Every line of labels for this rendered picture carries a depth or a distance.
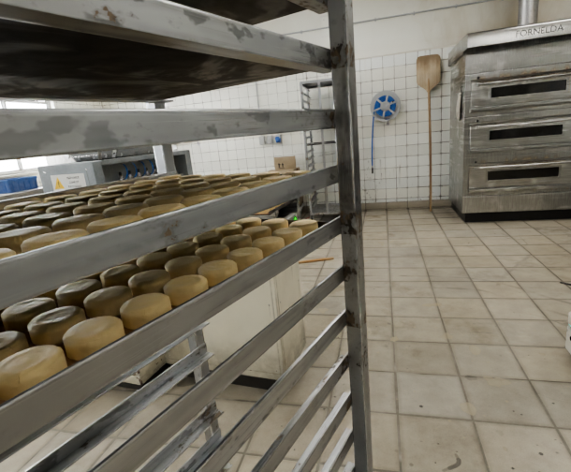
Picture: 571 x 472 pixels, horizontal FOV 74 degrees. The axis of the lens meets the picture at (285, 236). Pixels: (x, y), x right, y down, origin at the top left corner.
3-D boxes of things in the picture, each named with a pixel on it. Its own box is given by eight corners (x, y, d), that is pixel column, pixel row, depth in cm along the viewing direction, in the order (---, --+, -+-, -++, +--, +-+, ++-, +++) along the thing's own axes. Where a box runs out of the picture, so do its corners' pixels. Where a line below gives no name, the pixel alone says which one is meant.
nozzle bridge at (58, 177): (55, 239, 180) (36, 166, 171) (154, 207, 245) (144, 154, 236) (109, 239, 168) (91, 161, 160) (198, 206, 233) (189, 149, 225)
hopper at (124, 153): (55, 164, 178) (48, 133, 174) (138, 154, 228) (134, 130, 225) (102, 160, 168) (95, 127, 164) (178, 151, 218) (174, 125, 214)
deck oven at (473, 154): (462, 228, 430) (467, 32, 378) (446, 206, 542) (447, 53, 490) (627, 223, 391) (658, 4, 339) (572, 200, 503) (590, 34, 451)
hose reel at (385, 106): (401, 170, 546) (400, 89, 518) (402, 171, 530) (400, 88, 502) (372, 172, 557) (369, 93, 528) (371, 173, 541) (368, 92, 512)
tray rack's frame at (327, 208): (314, 211, 579) (305, 86, 534) (348, 209, 569) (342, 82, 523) (309, 221, 519) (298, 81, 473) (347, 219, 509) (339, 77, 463)
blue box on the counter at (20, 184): (10, 193, 413) (7, 180, 409) (-12, 195, 419) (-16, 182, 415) (40, 187, 450) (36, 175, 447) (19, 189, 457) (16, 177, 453)
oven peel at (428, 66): (418, 212, 526) (416, 55, 498) (418, 212, 530) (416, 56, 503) (442, 211, 518) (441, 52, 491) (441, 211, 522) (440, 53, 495)
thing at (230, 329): (167, 377, 207) (134, 217, 184) (200, 344, 238) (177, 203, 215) (287, 397, 182) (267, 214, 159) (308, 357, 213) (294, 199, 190)
